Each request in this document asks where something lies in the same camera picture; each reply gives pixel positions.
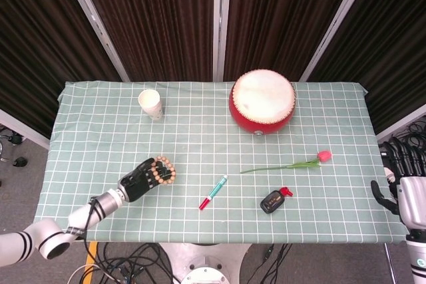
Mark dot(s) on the dark folding screen panel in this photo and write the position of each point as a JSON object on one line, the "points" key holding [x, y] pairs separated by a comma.
{"points": [[283, 18], [40, 48], [159, 24], [392, 48]]}

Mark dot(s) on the stack of white paper cups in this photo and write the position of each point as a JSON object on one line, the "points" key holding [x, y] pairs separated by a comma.
{"points": [[149, 99]]}

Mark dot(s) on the green marker with red cap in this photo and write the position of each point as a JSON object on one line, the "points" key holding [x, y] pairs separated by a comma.
{"points": [[216, 191]]}

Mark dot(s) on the red drum with white skin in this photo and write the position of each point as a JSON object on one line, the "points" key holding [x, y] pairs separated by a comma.
{"points": [[263, 97]]}

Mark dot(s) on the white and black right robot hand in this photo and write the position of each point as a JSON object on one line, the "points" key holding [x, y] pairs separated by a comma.
{"points": [[414, 197]]}

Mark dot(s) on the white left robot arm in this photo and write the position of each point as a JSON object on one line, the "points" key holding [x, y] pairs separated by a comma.
{"points": [[83, 215]]}

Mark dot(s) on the white metal table frame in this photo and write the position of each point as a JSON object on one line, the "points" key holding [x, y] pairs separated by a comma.
{"points": [[390, 264]]}

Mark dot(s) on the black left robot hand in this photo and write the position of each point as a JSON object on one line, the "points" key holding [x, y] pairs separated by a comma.
{"points": [[136, 186]]}

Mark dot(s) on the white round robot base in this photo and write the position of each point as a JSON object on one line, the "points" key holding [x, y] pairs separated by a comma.
{"points": [[203, 264]]}

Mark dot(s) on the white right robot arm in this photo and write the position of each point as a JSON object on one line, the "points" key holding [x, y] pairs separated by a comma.
{"points": [[417, 257]]}

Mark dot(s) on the black ink bottle red cap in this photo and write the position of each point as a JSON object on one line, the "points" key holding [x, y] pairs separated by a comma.
{"points": [[271, 202]]}

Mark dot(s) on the green checked tablecloth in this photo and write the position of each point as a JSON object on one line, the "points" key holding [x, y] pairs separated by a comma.
{"points": [[199, 137]]}

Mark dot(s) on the black caster wheel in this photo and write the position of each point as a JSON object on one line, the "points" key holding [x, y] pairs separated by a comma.
{"points": [[15, 138], [20, 162]]}

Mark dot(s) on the artificial pink tulip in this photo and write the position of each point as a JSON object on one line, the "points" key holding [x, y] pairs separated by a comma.
{"points": [[324, 155]]}

